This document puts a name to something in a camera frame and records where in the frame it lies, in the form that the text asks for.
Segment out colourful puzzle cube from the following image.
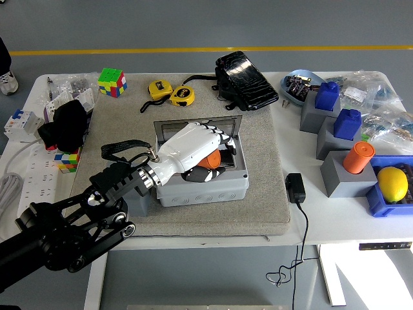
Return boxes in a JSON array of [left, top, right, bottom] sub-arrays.
[[54, 148, 81, 174], [97, 67, 128, 98]]

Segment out white circuit breaker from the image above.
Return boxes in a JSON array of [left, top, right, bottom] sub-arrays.
[[3, 108, 45, 143]]

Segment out transparent grey box lid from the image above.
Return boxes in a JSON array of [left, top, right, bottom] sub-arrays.
[[153, 114, 244, 145]]

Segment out grey-brown mat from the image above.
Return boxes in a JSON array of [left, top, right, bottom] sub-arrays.
[[63, 72, 291, 240]]

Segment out grey power strip cable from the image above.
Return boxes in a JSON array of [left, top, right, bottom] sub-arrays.
[[0, 172, 27, 225]]

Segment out dark components in dish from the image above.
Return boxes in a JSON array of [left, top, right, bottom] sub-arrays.
[[283, 74, 312, 99]]

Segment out black power adapter with cord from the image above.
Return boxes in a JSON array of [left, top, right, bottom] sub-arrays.
[[265, 172, 320, 310]]

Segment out white table leg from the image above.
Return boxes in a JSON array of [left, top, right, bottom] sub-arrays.
[[83, 253, 109, 310], [317, 244, 348, 307]]

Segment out black table control panel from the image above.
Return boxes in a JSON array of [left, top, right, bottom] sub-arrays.
[[359, 241, 413, 251]]

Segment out yellow lemon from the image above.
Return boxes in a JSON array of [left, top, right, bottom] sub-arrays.
[[376, 167, 410, 204]]

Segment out white cable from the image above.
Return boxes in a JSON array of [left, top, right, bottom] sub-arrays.
[[0, 137, 43, 174]]

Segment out blue block battery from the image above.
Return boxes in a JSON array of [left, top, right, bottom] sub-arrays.
[[314, 81, 340, 112], [332, 108, 362, 141]]

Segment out clear bags of electronic parts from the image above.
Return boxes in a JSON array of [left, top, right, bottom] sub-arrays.
[[325, 71, 413, 143]]

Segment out grey cube holder round hole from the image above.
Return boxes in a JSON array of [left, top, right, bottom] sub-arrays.
[[124, 189, 152, 216]]

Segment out glossy black pouch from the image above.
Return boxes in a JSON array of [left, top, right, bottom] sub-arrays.
[[183, 50, 279, 112]]

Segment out dark components in bin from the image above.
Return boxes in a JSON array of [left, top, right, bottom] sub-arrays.
[[399, 163, 413, 205]]

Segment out yellow tape measure round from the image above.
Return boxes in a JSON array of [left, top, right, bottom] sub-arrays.
[[169, 84, 196, 107]]

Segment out person's leg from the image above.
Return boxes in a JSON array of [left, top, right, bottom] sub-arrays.
[[0, 37, 12, 77]]

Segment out light blue dish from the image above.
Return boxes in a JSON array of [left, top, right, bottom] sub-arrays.
[[279, 69, 327, 107]]

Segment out person's shoe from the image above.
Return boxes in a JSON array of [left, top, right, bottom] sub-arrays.
[[0, 70, 19, 96]]

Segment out blue plastic bin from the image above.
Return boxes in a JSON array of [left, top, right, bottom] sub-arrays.
[[365, 155, 413, 219]]

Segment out clear bags of small parts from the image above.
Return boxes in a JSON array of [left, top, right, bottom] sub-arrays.
[[34, 73, 97, 123]]

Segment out white power strip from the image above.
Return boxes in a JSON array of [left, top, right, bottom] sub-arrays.
[[15, 147, 63, 216]]

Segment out yellow tape measure squarish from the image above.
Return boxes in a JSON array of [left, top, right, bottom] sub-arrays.
[[139, 79, 174, 114]]

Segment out grey plastic junction box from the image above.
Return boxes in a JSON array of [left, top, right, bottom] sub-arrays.
[[156, 134, 250, 208]]

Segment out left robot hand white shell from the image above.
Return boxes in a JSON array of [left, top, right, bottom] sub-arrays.
[[146, 121, 238, 187]]

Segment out orange cylinder battery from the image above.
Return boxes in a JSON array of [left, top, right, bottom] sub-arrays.
[[342, 141, 377, 175], [197, 150, 222, 171]]

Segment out black cloth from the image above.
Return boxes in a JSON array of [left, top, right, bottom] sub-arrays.
[[37, 99, 90, 152]]

